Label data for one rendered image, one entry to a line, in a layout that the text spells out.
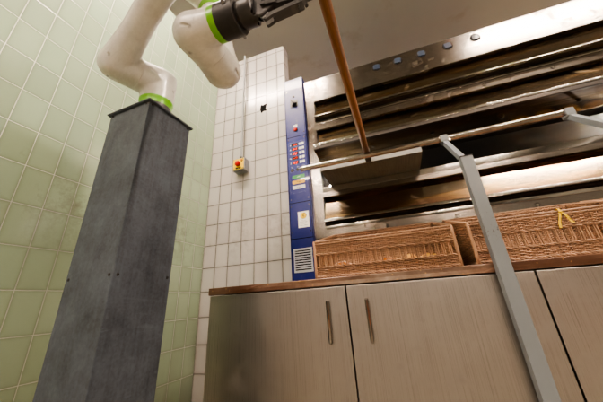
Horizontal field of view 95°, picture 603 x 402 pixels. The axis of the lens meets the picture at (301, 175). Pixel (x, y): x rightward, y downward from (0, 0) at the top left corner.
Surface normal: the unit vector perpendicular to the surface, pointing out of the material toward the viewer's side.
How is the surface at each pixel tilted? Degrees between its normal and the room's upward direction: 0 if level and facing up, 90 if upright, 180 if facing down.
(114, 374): 90
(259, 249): 90
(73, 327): 90
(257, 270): 90
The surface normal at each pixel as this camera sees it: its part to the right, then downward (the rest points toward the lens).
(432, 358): -0.34, -0.37
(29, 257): 0.94, -0.19
